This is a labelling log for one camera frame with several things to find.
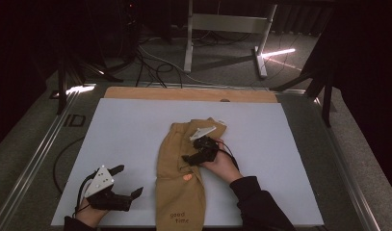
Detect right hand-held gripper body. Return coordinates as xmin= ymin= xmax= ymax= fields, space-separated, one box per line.
xmin=189 ymin=125 xmax=221 ymax=167

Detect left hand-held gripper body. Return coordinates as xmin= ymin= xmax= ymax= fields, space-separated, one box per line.
xmin=83 ymin=165 xmax=134 ymax=213

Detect tan pants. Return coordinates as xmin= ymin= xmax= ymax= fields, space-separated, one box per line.
xmin=154 ymin=116 xmax=228 ymax=231

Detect person's right hand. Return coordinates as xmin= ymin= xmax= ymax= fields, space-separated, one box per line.
xmin=199 ymin=138 xmax=245 ymax=186

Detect person's left hand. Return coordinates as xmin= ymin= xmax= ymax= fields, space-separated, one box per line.
xmin=75 ymin=196 xmax=110 ymax=229

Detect white table mat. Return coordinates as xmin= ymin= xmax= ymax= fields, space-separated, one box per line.
xmin=50 ymin=97 xmax=325 ymax=227

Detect black metal stand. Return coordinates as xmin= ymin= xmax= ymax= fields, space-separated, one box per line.
xmin=270 ymin=64 xmax=333 ymax=128
xmin=55 ymin=47 xmax=124 ymax=116

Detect left hand-held gripper cable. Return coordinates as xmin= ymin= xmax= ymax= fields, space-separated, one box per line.
xmin=73 ymin=171 xmax=100 ymax=219

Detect hand-held gripper cable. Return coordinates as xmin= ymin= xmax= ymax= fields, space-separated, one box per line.
xmin=73 ymin=171 xmax=100 ymax=219
xmin=221 ymin=141 xmax=240 ymax=171

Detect right hand-held gripper cable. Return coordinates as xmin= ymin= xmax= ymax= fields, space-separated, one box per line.
xmin=221 ymin=141 xmax=240 ymax=171

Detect aluminium floor rail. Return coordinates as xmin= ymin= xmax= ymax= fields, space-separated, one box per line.
xmin=276 ymin=90 xmax=382 ymax=231
xmin=0 ymin=85 xmax=96 ymax=231

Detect black floor cable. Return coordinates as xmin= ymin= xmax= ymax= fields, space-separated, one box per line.
xmin=135 ymin=49 xmax=185 ymax=90

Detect white floor cable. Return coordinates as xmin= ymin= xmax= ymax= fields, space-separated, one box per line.
xmin=138 ymin=44 xmax=270 ymax=90

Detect white metal desk frame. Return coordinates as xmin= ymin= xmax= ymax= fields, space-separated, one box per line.
xmin=183 ymin=0 xmax=278 ymax=80

